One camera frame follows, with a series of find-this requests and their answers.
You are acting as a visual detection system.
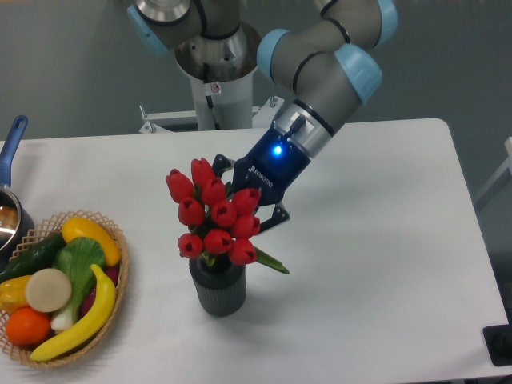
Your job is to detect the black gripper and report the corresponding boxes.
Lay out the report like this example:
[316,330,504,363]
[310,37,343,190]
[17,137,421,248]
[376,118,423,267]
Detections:
[212,128,310,234]

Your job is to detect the red tulip bouquet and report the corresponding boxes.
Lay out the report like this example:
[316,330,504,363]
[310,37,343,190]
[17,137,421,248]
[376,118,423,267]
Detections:
[166,158,289,274]

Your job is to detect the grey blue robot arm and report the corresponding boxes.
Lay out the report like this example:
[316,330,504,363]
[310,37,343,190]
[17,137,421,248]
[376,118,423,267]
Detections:
[127,1,398,230]

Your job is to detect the dark grey ribbed vase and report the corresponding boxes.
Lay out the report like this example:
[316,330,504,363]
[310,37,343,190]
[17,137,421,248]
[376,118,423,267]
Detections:
[189,258,246,317]

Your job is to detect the dark red vegetable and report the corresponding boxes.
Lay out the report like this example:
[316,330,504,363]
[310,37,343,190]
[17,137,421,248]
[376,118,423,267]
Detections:
[80,266,119,318]

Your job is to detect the yellow squash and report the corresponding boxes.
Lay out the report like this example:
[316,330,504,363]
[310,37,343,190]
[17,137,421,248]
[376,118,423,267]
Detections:
[62,216,121,266]

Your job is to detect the green bok choy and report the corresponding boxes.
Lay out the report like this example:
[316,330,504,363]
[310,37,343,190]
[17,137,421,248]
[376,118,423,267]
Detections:
[51,237,106,333]

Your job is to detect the green cucumber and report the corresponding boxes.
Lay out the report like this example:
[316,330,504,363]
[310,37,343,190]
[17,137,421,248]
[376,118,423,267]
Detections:
[1,232,66,283]

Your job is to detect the beige round disc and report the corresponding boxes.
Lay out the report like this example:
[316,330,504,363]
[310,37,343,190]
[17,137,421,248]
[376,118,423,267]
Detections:
[25,268,72,313]

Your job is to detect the yellow banana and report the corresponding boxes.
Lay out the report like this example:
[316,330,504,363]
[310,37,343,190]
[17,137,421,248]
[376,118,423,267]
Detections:
[30,264,116,362]

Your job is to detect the yellow bell pepper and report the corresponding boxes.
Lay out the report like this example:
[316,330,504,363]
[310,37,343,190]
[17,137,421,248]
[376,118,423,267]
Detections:
[1,275,31,313]

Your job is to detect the orange fruit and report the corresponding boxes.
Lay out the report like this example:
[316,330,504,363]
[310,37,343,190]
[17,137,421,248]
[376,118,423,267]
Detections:
[6,306,50,346]

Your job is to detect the woven wicker basket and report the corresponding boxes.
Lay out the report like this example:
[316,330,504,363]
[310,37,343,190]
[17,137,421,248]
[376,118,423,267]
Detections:
[1,210,130,369]

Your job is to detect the black device at table edge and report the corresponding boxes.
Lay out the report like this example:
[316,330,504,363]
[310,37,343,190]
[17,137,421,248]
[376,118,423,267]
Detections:
[482,324,511,366]

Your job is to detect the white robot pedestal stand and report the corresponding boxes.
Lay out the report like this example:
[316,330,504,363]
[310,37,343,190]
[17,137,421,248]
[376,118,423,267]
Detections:
[138,73,285,134]

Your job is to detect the blue handled saucepan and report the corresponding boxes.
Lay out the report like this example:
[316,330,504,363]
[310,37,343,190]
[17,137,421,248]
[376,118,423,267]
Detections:
[1,115,34,270]

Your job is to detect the white furniture frame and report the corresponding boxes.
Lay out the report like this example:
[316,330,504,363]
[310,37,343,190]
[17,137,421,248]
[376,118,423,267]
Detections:
[474,137,511,211]

